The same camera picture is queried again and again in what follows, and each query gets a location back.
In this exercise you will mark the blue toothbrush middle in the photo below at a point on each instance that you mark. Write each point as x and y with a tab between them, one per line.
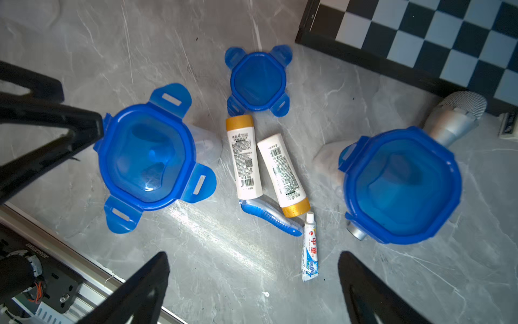
263	208

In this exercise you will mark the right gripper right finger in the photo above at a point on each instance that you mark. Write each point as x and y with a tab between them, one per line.
368	298

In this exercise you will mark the toothpaste tube right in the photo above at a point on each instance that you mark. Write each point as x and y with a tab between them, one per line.
310	266

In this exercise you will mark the clear plastic container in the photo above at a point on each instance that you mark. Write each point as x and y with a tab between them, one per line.
208	145
325	167

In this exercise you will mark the white bottle orange cap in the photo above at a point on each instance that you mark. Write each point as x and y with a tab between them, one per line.
242	143
290	194

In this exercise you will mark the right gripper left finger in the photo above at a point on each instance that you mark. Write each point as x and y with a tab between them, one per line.
139	299

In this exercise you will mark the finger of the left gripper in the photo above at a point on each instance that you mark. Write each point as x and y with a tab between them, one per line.
84	129
40	86

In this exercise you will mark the clear plastic container back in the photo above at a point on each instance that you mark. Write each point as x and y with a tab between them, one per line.
208	145

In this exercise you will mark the black white checkerboard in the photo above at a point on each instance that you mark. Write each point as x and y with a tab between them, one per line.
437	46

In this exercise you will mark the blue lid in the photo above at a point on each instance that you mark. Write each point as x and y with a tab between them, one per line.
402	184
258	81
147	159

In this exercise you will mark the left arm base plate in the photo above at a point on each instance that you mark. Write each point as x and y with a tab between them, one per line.
34	277

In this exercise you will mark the aluminium front rail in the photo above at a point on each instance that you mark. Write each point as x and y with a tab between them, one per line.
99	283

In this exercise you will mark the silver microphone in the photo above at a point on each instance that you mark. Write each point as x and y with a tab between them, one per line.
453	117

